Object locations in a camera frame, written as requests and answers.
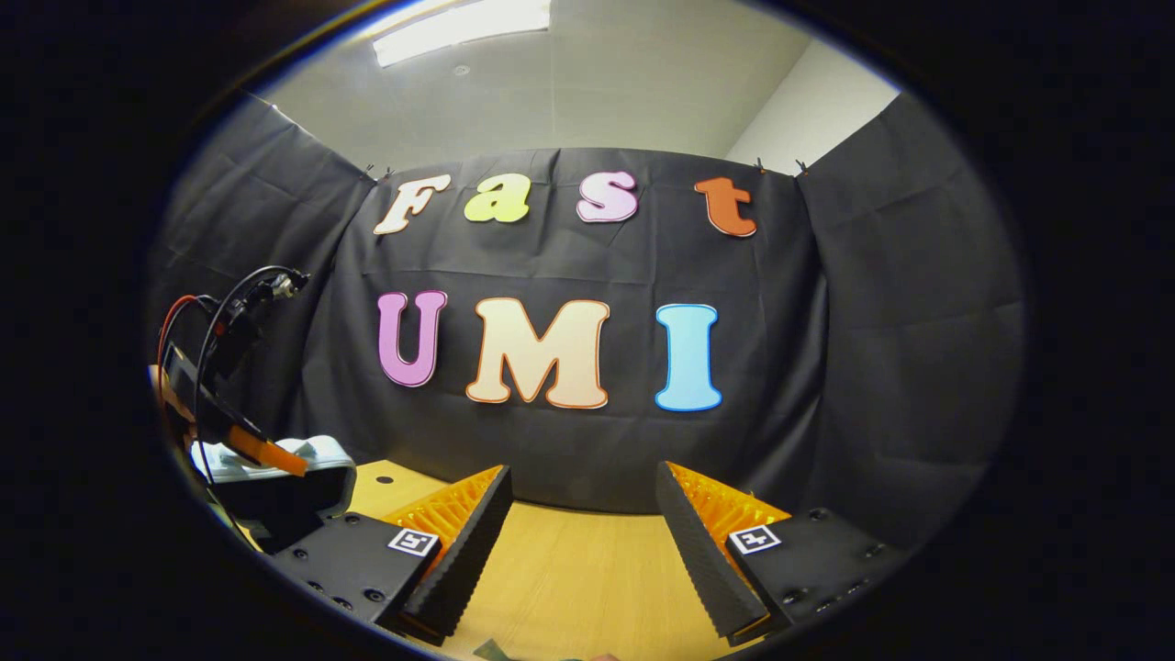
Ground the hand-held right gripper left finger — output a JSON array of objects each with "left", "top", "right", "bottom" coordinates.
[{"left": 273, "top": 465, "right": 515, "bottom": 646}]

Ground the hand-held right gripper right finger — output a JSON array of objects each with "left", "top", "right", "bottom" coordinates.
[{"left": 655, "top": 461, "right": 910, "bottom": 646}]

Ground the pale blue suitcase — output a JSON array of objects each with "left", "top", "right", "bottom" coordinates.
[{"left": 190, "top": 434, "right": 359, "bottom": 555}]

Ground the red gripper cable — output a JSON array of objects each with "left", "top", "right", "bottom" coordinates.
[{"left": 156, "top": 294, "right": 226, "bottom": 423}]

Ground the ceiling light panel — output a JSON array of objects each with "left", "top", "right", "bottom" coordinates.
[{"left": 363, "top": 0, "right": 554, "bottom": 68}]

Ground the black backdrop cloth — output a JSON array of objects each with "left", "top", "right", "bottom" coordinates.
[{"left": 147, "top": 92, "right": 1027, "bottom": 552}]

